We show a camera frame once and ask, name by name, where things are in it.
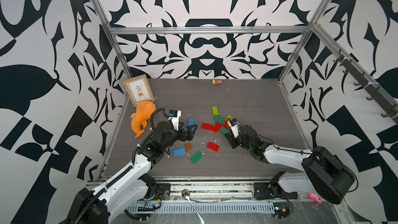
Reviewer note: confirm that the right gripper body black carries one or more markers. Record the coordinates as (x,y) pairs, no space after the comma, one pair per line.
(240,143)

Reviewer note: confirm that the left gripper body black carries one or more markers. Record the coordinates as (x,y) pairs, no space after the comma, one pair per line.
(173,137)

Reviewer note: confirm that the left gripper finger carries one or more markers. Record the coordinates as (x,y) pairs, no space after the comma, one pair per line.
(191,129)
(187,135)

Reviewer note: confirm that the dark green lego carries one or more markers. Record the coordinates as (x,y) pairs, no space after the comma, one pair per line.
(196,157)
(224,130)
(219,119)

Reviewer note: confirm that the red lego brick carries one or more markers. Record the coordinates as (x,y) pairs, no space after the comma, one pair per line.
(226,124)
(213,147)
(217,127)
(206,126)

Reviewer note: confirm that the lime lego brick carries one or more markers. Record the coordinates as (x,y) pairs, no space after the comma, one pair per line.
(215,111)
(229,117)

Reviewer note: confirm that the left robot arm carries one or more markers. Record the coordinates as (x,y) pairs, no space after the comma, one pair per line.
(132,183)

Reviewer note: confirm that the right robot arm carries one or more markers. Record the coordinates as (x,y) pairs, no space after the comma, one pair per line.
(318,171)

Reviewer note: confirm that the blue lego brick upper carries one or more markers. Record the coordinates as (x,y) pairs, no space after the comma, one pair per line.
(190,122)

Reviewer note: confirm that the blue lego brick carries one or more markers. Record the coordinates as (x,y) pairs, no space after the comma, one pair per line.
(179,152)
(190,122)

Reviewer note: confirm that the red lego brick top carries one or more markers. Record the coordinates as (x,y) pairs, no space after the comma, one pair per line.
(206,126)

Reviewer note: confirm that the blue lego brick lower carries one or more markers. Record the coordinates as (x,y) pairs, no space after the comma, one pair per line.
(179,152)

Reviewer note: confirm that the orange whale plush toy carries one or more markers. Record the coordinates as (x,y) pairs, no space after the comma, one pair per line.
(144,110)

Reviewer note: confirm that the small toy figure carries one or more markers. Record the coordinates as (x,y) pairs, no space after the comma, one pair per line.
(216,81)

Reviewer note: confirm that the framed plant picture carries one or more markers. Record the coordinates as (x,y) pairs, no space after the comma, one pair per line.
(138,89)

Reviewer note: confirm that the metal spoon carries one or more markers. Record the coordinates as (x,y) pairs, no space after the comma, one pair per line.
(186,195)

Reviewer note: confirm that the pink clip toy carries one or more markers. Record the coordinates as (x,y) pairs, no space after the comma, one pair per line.
(315,197)

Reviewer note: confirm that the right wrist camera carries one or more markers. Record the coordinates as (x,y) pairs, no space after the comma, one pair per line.
(234,126)

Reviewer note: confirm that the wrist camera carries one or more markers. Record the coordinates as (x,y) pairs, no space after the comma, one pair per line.
(174,116)
(234,126)

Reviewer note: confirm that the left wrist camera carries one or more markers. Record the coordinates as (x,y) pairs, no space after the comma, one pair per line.
(174,116)

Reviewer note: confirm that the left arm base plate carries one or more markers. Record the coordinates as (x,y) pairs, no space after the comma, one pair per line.
(161,191)

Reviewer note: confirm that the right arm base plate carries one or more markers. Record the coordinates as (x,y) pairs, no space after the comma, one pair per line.
(265,191)

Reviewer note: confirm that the wall hook rack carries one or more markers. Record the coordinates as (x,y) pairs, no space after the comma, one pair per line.
(374,89)

